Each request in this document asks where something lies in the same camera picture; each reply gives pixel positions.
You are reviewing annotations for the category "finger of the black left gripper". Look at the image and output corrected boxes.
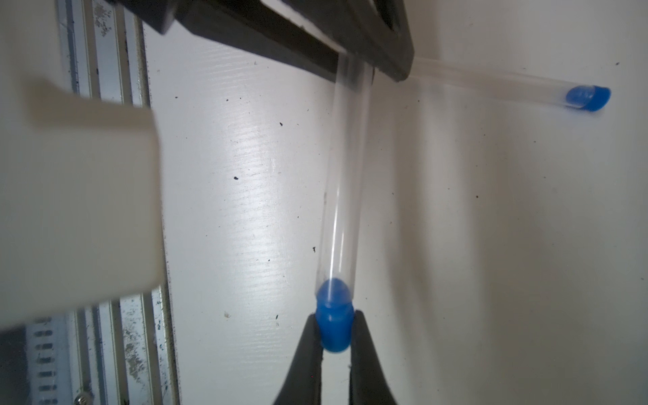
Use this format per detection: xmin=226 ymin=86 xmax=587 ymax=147
xmin=175 ymin=0 xmax=339 ymax=83
xmin=286 ymin=0 xmax=414 ymax=82

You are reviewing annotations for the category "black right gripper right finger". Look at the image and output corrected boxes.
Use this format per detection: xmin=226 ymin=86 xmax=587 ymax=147
xmin=349 ymin=310 xmax=397 ymax=405

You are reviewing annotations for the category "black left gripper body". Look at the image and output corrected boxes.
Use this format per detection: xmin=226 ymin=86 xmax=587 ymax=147
xmin=111 ymin=0 xmax=187 ymax=34

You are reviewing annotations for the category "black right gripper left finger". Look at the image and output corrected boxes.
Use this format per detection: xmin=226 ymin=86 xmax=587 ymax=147
xmin=274 ymin=314 xmax=323 ymax=405

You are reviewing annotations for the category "blue stopper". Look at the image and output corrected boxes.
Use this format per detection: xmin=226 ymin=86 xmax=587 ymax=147
xmin=316 ymin=278 xmax=354 ymax=353
xmin=565 ymin=85 xmax=612 ymax=112

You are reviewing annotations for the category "clear test tube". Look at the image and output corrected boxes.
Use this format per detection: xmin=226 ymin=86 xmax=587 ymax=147
xmin=410 ymin=57 xmax=593 ymax=110
xmin=316 ymin=55 xmax=374 ymax=307

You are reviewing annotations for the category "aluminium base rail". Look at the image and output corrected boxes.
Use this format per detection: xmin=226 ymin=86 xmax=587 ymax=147
xmin=25 ymin=1 xmax=180 ymax=404

